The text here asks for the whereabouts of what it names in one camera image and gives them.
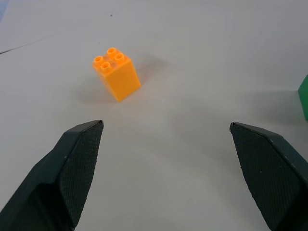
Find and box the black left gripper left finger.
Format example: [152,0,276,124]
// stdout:
[0,119,104,231]

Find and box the orange toy building brick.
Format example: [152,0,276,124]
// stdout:
[92,47,141,103]

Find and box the green toy building block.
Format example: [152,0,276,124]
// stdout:
[297,74,308,121]

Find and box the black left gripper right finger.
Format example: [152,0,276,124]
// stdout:
[229,122,308,231]

